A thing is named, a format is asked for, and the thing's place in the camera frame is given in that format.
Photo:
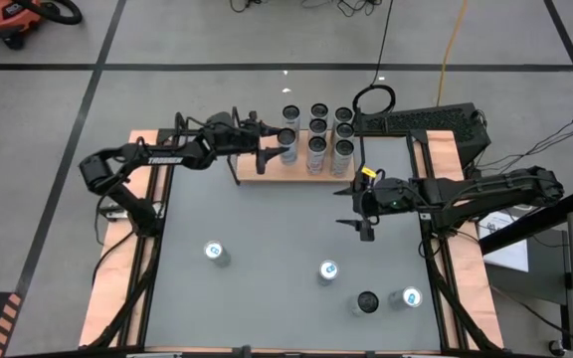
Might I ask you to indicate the white Celsius can black lid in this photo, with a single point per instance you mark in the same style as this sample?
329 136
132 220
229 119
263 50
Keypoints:
343 114
367 302

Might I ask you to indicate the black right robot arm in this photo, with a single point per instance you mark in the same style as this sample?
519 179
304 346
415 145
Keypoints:
490 191

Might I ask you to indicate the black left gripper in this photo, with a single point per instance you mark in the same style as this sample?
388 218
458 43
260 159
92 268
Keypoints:
229 134

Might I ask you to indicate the white printed paper sheet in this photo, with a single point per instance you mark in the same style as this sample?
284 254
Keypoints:
513 253

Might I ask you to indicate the Red Bull sugarfree can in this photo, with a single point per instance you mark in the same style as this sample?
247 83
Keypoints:
412 297
328 270
213 250

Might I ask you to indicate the yellow tape tag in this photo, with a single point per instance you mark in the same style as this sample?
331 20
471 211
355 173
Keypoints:
368 172

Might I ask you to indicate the black desk beam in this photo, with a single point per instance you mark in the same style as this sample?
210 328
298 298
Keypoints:
530 226

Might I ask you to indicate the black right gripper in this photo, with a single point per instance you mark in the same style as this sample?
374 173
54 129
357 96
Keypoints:
391 196

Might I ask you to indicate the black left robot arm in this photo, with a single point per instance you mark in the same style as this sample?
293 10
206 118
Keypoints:
157 159

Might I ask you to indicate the Celsius Peach Vibe can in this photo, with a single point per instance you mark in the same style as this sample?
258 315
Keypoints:
318 125
316 151
319 110

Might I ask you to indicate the black aluminium rig frame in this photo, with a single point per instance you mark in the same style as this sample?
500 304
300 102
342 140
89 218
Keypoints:
416 149

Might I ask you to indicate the orange shop vacuum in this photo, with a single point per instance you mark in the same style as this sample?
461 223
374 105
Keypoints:
3 15

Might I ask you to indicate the Celsius can blue band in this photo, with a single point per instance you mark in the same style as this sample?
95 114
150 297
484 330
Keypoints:
291 112
287 144

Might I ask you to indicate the Celsius Tropical Vibe can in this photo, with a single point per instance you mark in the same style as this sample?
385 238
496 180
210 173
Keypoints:
344 130
342 154

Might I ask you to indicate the wooden shelf black metal legs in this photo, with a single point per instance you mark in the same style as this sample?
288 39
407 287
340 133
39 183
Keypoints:
249 171

